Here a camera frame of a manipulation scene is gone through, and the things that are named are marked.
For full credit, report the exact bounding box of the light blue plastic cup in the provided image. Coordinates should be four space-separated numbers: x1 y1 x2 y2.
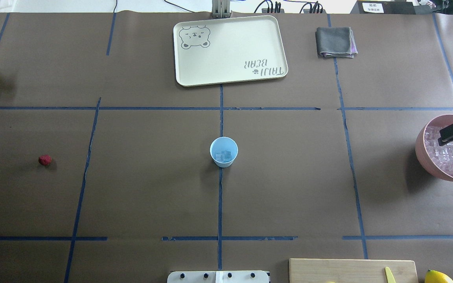
209 137 238 168

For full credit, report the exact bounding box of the red strawberry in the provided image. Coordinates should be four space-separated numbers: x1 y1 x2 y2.
38 154 53 166

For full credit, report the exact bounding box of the pink bowl of ice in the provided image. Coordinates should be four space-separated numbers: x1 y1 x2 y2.
415 114 453 182

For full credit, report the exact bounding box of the yellow lemon right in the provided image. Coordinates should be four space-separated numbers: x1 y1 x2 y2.
424 269 453 283

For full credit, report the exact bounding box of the grey folded cloth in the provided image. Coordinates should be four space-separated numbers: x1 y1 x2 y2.
316 27 358 59

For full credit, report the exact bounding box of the yellow knife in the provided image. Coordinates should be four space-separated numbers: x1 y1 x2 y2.
384 267 396 283

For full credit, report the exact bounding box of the wooden cutting board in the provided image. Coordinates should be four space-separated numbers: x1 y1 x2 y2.
288 258 419 283

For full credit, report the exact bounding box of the cream bear tray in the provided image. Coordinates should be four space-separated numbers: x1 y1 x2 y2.
173 15 288 87

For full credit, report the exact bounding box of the white camera pole stand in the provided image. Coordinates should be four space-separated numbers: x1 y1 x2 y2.
167 270 271 283

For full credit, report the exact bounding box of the aluminium frame post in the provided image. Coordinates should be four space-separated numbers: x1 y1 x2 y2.
212 0 231 18

